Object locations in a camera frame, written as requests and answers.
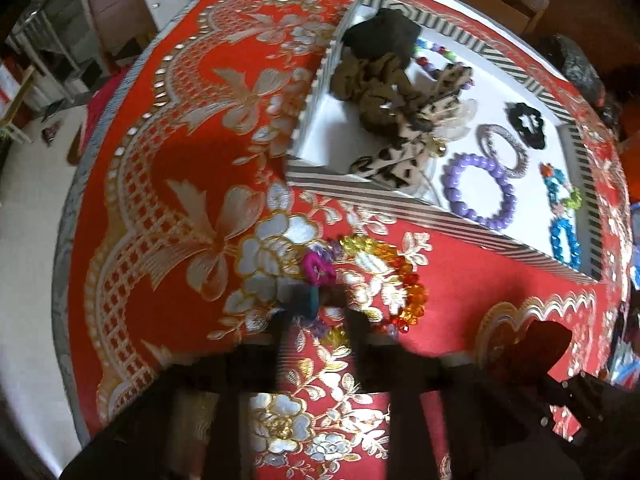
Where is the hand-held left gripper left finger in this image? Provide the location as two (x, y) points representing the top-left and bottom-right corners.
(60, 310), (296, 480)

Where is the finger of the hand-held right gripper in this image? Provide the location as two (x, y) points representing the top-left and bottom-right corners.
(542, 374), (640, 443)

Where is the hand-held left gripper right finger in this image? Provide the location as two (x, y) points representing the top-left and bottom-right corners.
(344, 307), (586, 480)

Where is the teal hair tie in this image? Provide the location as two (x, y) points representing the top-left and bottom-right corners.
(280, 285), (321, 322)

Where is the orange yellow crystal bracelet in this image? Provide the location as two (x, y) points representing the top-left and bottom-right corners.
(340, 235), (429, 337)

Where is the pink hair tie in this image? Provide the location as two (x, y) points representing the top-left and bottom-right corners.
(300, 252), (338, 288)

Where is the striped cardboard tray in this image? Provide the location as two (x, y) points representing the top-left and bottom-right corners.
(287, 0), (603, 283)

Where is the purple bead bracelet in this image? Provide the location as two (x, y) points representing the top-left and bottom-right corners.
(441, 154), (517, 228)

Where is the grey woven bangle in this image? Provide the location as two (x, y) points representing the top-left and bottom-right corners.
(475, 122), (531, 179)

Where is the black floral scrunchie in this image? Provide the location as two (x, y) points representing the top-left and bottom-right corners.
(502, 102), (551, 149)

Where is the multicolour bead bracelet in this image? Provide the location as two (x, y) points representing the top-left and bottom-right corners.
(412, 37), (473, 93)

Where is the leopard print hair bow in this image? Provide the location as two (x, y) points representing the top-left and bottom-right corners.
(350, 65), (476, 188)

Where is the red floral tablecloth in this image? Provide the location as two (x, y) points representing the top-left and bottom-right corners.
(65, 0), (636, 480)

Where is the brown scrunchie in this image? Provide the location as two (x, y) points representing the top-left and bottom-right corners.
(330, 52), (423, 138)

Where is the black plastic bag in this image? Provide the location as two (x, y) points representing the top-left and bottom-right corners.
(550, 35), (607, 107)

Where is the wooden chair with red cushion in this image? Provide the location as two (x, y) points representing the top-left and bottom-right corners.
(67, 0), (157, 163)

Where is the metal stair railing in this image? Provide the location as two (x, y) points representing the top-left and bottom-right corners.
(7, 10), (87, 111)

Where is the blue bead bracelet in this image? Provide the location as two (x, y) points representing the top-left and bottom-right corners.
(549, 215), (584, 269)

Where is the teal flower bead bracelet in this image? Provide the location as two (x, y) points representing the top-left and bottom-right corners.
(540, 162), (584, 216)

